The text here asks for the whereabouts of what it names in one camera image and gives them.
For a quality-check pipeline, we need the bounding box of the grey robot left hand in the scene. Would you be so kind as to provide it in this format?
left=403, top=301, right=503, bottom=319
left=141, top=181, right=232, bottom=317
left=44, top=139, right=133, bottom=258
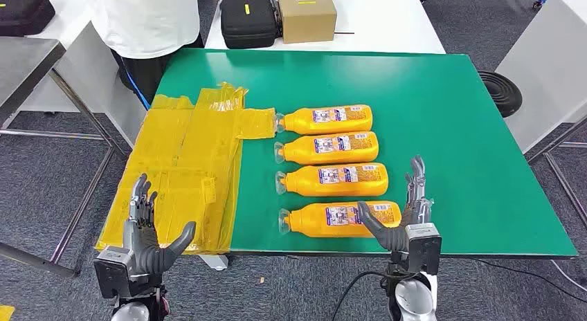
left=123, top=173, right=197, bottom=277

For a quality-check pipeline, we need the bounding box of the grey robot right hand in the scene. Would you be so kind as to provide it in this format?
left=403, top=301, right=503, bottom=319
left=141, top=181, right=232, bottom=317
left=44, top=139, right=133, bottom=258
left=356, top=155, right=435, bottom=253

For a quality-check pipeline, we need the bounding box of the orange detergent bottle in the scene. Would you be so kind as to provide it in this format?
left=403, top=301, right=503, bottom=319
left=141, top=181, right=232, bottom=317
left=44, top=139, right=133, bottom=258
left=274, top=104, right=373, bottom=136
left=278, top=200, right=403, bottom=239
left=273, top=131, right=380, bottom=166
left=275, top=163, right=389, bottom=198

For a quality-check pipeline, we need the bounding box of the black hard case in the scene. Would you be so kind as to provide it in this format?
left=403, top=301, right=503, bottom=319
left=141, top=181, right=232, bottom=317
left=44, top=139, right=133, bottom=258
left=0, top=0, right=56, bottom=38
left=219, top=0, right=280, bottom=50

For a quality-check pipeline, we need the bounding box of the white table foot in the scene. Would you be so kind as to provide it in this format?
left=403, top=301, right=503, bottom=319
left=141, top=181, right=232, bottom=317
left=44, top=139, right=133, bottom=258
left=199, top=255, right=229, bottom=271

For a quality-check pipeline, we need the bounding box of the person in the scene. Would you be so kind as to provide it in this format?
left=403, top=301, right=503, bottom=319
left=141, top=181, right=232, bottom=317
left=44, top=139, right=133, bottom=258
left=82, top=0, right=222, bottom=105

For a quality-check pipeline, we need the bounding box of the yellow plastic sheet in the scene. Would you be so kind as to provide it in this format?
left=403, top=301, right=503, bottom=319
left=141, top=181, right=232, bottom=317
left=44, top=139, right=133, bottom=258
left=95, top=82, right=278, bottom=256

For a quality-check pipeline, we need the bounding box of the brown cardboard box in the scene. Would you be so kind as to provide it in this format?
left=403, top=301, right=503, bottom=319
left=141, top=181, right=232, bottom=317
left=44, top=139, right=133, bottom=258
left=278, top=0, right=338, bottom=45

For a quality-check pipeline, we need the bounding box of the black ribbed round stool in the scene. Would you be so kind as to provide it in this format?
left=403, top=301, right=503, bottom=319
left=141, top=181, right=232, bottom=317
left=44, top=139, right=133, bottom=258
left=476, top=70, right=523, bottom=118

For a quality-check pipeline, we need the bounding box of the white table with metal legs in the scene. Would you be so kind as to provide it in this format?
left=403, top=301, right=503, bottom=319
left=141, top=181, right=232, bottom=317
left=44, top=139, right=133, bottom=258
left=495, top=0, right=587, bottom=228

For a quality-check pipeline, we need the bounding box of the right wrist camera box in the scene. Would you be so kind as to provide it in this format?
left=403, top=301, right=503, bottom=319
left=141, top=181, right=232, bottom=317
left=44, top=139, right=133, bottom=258
left=406, top=223, right=442, bottom=276

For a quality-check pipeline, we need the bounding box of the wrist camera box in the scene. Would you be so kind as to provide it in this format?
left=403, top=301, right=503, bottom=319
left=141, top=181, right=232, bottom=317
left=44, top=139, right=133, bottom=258
left=93, top=246, right=135, bottom=300
left=406, top=223, right=442, bottom=276

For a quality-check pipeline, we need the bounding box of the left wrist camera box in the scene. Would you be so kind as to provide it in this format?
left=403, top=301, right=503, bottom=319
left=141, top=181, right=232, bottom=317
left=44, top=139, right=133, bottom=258
left=93, top=246, right=135, bottom=300

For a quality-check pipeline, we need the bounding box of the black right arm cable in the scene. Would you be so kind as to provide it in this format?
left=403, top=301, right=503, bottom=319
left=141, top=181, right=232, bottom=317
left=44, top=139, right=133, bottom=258
left=331, top=270, right=390, bottom=321

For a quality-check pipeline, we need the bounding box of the black floor cable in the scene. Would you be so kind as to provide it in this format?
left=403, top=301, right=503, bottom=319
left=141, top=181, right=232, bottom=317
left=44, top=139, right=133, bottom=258
left=463, top=258, right=587, bottom=306

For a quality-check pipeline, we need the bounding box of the white floor cable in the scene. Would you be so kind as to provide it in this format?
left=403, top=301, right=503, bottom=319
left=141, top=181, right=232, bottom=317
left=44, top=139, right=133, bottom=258
left=550, top=260, right=587, bottom=293

